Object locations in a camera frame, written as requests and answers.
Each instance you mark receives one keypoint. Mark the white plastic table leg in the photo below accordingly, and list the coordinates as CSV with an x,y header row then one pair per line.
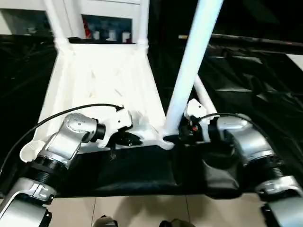
x,y
202,94
143,23
194,56
57,23

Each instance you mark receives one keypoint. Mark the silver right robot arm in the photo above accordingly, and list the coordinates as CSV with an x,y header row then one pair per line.
x,y
255,156

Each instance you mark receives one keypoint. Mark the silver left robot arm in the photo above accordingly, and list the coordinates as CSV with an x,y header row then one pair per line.
x,y
61,151

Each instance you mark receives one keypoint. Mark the black mat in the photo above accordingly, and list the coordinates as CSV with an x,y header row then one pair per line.
x,y
142,170

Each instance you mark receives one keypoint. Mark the white plastic table top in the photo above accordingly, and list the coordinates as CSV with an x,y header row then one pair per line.
x,y
99,80

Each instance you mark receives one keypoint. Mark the grey left robot foot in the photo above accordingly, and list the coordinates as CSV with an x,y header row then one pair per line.
x,y
105,222

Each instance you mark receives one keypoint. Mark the grey robot foot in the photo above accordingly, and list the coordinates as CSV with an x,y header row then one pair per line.
x,y
176,222
105,222

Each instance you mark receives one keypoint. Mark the grey right robot foot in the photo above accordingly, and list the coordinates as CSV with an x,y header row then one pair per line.
x,y
176,222

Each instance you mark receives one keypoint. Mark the small gold tag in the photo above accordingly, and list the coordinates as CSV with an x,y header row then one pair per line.
x,y
183,36

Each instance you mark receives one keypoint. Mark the black metal bar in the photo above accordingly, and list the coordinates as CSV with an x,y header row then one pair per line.
x,y
255,41

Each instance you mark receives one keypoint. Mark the white cabinet with glass doors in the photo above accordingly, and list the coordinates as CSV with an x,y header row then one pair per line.
x,y
75,14

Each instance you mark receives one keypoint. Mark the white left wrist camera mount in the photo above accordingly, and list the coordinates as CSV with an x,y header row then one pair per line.
x,y
117,122

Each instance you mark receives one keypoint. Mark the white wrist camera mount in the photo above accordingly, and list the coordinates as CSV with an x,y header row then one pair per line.
x,y
117,122
198,113

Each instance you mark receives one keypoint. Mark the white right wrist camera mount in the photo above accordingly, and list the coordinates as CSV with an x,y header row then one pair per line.
x,y
198,113

